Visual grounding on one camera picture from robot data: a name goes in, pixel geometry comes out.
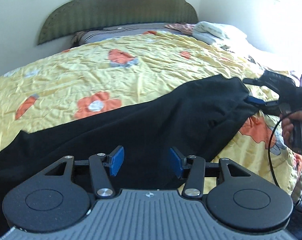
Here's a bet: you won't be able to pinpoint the green padded headboard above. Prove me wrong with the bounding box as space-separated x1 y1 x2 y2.
37 0 198 45

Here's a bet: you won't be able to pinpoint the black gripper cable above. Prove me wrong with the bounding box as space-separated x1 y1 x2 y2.
267 114 302 189

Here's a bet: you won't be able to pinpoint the light crumpled blanket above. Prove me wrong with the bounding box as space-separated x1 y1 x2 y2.
192 21 247 41

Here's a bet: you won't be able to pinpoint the yellow floral bed quilt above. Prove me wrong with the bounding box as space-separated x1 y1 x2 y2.
0 31 302 203

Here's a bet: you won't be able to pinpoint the striped pillow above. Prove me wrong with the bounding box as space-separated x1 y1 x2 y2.
71 22 167 47

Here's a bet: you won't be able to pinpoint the black pants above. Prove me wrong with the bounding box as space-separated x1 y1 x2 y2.
0 75 257 236

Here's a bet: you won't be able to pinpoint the person right hand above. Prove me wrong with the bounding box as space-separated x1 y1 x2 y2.
281 111 302 150

